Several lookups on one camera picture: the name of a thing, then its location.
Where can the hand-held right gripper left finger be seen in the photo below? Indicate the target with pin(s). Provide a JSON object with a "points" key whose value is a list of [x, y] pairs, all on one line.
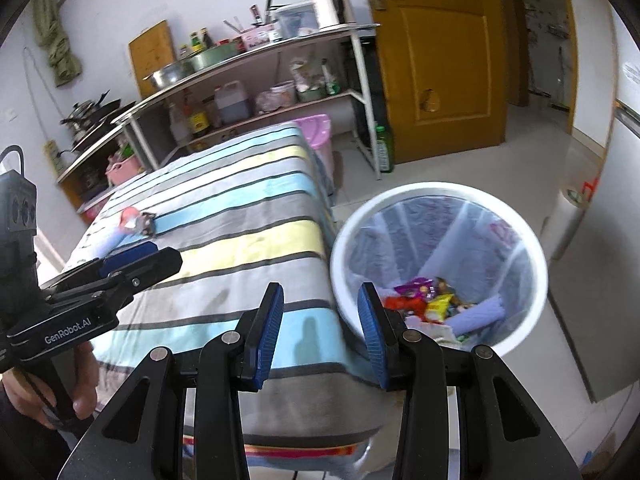
{"points": [[270, 330]]}

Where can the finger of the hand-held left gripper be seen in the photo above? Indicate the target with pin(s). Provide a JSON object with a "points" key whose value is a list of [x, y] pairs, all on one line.
{"points": [[130, 256], [155, 263]]}

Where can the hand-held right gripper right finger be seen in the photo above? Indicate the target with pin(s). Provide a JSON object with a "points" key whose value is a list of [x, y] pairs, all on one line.
{"points": [[372, 330]]}

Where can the pink clear plastic wrapper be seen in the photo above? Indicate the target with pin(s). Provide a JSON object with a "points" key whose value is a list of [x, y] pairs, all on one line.
{"points": [[132, 220]]}

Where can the red plastic bag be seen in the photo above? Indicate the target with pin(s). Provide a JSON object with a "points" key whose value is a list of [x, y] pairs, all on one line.
{"points": [[402, 303]]}

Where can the white paper packet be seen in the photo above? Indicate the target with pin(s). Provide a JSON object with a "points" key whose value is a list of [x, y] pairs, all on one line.
{"points": [[425, 327]]}

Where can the purple snack wrapper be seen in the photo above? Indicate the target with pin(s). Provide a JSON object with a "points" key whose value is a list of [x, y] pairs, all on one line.
{"points": [[412, 288]]}

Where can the yellow snack packet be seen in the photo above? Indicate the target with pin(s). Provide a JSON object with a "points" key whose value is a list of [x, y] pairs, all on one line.
{"points": [[438, 307]]}

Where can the brown snack wrapper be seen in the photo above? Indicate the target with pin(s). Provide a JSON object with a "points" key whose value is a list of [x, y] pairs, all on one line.
{"points": [[445, 287]]}

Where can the lavender white striped packet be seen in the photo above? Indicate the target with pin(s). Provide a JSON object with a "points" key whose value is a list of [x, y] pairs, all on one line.
{"points": [[477, 315]]}

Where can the white round trash bin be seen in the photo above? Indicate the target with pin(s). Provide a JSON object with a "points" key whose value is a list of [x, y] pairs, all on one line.
{"points": [[450, 232]]}

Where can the person's left hand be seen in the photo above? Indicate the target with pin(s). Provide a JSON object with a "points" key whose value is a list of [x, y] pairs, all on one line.
{"points": [[87, 380]]}

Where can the striped blanket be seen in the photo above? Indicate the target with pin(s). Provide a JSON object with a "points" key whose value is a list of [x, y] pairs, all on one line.
{"points": [[225, 220]]}

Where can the pink plastic basket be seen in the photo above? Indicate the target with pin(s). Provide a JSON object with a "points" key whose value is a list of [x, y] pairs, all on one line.
{"points": [[122, 170]]}

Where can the low kitchen counter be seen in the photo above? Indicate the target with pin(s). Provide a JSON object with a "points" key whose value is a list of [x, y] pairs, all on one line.
{"points": [[90, 150]]}

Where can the clear liquid bottle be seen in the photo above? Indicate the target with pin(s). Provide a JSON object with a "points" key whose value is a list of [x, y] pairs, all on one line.
{"points": [[179, 125]]}

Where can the yellow label sauce bottle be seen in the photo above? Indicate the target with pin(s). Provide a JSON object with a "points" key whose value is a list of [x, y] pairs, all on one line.
{"points": [[198, 120]]}

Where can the black frying pan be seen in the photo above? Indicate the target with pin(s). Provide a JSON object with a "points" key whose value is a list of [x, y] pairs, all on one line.
{"points": [[97, 107]]}

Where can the plastic oil jug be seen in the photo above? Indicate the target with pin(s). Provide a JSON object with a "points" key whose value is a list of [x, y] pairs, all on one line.
{"points": [[232, 105]]}

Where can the large green bottle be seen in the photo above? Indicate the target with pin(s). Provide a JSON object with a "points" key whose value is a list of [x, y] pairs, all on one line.
{"points": [[384, 152]]}

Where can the steel basin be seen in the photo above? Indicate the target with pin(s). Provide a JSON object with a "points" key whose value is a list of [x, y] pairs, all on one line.
{"points": [[167, 75]]}

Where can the pinkish plastic bag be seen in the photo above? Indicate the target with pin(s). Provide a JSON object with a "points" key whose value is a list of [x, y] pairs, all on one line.
{"points": [[266, 102]]}

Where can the wooden cutting board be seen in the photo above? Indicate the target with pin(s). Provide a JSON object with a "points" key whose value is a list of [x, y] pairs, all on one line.
{"points": [[152, 60]]}

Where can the pink plastic bin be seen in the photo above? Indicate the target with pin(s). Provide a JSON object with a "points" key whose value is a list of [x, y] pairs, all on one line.
{"points": [[317, 135]]}

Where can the green enamel basin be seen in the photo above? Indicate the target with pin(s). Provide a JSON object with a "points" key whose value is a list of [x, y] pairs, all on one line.
{"points": [[215, 57]]}

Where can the white plastic roll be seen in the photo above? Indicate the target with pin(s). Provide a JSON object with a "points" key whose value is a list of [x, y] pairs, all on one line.
{"points": [[565, 225]]}

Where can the green hanging cloth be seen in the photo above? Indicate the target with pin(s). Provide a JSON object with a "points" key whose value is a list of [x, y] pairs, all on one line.
{"points": [[57, 45]]}

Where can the dark sauce bottle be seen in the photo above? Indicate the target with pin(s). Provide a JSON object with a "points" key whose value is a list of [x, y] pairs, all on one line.
{"points": [[205, 40]]}

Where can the small green bowl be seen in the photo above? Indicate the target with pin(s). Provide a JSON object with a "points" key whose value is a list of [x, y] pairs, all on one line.
{"points": [[310, 95]]}

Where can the black appliance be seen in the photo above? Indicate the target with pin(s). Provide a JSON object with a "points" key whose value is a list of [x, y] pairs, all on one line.
{"points": [[362, 95]]}

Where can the yellow door hook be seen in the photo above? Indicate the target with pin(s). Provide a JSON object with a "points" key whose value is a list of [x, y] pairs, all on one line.
{"points": [[429, 101]]}

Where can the white crumpled bag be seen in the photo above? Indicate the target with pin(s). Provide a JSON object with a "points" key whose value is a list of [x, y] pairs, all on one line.
{"points": [[306, 75]]}

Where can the white metal shelf rack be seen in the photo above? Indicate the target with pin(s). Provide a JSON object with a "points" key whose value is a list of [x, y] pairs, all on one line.
{"points": [[280, 50]]}

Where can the pink utensil holder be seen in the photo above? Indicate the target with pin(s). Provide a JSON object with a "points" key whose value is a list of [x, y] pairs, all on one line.
{"points": [[257, 37]]}

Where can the small green bottle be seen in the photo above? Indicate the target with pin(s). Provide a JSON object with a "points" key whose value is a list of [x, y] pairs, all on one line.
{"points": [[331, 82]]}

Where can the silver refrigerator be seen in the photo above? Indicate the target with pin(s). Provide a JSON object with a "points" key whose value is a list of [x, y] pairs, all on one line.
{"points": [[615, 260]]}

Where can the clear plastic storage box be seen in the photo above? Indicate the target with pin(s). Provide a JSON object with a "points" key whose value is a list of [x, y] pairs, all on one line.
{"points": [[297, 20]]}

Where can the yellow wooden door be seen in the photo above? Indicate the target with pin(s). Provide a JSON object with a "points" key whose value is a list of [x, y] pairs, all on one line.
{"points": [[440, 50]]}

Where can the white cylindrical jug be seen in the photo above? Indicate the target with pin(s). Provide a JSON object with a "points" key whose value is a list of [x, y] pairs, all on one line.
{"points": [[326, 10]]}

